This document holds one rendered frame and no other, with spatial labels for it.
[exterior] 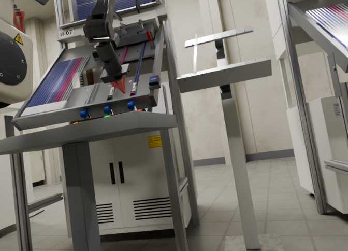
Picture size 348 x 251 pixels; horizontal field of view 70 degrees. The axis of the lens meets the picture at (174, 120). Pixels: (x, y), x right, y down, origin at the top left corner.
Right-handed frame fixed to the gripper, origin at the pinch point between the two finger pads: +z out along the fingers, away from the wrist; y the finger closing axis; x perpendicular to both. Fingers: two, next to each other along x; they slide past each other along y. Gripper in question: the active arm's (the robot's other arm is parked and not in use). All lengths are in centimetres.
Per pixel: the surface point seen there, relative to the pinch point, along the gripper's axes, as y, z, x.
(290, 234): -57, 81, 23
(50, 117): 41.1, 9.1, -6.6
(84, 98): 26.7, 8.3, -16.0
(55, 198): 63, 56, 3
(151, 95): -8.1, 8.4, -6.1
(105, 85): 17.4, 8.0, -23.0
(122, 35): 12, -1, -62
